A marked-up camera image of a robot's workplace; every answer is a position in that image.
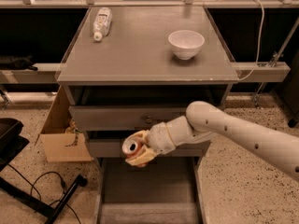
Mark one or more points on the grey bottom drawer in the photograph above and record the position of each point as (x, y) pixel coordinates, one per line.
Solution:
(166, 191)

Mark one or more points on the grey drawer cabinet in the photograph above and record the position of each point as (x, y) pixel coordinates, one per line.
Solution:
(134, 64)

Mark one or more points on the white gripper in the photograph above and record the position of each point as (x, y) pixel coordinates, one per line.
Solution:
(159, 136)

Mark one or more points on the grey drawer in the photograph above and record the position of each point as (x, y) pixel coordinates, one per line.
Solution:
(122, 117)
(111, 148)
(166, 191)

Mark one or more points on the grey metal rail shelf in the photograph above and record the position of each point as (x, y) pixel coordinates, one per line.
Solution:
(47, 73)

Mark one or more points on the black cloth on shelf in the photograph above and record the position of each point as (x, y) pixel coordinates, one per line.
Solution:
(17, 63)

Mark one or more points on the clear plastic bottle white cap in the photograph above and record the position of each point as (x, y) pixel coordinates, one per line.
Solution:
(101, 24)

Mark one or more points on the brown cardboard box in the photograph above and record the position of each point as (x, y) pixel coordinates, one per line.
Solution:
(60, 140)

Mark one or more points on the grey middle drawer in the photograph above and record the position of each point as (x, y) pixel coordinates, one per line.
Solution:
(111, 148)

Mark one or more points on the black chair base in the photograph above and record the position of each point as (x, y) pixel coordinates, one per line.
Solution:
(11, 144)

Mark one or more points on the red coke can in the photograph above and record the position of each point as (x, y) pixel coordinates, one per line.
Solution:
(130, 147)

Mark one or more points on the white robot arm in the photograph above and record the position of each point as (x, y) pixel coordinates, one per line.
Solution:
(201, 122)

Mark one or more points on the white ceramic bowl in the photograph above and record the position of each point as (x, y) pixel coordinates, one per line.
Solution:
(185, 44)

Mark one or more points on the grey top drawer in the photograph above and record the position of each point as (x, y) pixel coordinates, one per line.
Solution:
(122, 117)

